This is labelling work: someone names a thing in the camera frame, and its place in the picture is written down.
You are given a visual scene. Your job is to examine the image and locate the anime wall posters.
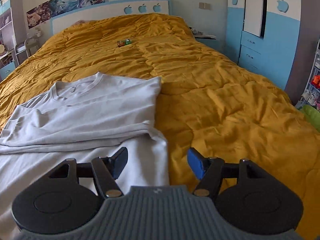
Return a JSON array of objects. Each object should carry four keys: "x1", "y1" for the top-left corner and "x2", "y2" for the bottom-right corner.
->
[{"x1": 26, "y1": 0, "x2": 109, "y2": 29}]

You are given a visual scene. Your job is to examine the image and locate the blue nightstand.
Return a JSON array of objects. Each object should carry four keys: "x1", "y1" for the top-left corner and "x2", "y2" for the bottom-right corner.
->
[{"x1": 189, "y1": 27, "x2": 224, "y2": 53}]

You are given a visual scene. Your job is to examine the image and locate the metal folding chair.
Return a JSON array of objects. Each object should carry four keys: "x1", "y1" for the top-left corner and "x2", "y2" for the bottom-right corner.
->
[{"x1": 14, "y1": 35, "x2": 40, "y2": 66}]

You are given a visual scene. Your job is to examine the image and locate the green plastic basin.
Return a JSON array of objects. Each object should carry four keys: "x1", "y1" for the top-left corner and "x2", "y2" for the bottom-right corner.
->
[{"x1": 300, "y1": 105, "x2": 320, "y2": 127}]

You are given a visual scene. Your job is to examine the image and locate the mustard yellow quilt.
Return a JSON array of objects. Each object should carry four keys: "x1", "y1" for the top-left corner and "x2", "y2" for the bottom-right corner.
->
[{"x1": 1, "y1": 13, "x2": 319, "y2": 239}]

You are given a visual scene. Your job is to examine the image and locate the blue white wardrobe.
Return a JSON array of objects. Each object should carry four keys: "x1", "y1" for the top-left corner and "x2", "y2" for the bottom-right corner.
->
[{"x1": 225, "y1": 0, "x2": 319, "y2": 102}]

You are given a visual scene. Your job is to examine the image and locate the white blue apple headboard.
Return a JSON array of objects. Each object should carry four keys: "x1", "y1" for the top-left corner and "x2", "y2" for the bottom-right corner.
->
[{"x1": 50, "y1": 0, "x2": 171, "y2": 35}]

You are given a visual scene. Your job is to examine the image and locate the white Nevada sweatshirt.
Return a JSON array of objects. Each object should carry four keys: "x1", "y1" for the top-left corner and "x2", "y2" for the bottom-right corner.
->
[{"x1": 1, "y1": 73, "x2": 169, "y2": 239}]

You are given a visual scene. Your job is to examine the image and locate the metal shoe rack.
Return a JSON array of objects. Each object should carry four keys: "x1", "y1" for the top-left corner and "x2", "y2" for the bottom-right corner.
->
[{"x1": 295, "y1": 40, "x2": 319, "y2": 111}]

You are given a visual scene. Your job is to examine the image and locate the wall light switch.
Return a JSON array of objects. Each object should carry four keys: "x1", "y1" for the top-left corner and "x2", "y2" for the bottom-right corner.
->
[{"x1": 199, "y1": 2, "x2": 211, "y2": 10}]

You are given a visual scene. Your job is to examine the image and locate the cluttered desk with shelves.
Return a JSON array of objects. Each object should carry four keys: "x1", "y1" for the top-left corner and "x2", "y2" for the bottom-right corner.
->
[{"x1": 1, "y1": 0, "x2": 16, "y2": 81}]

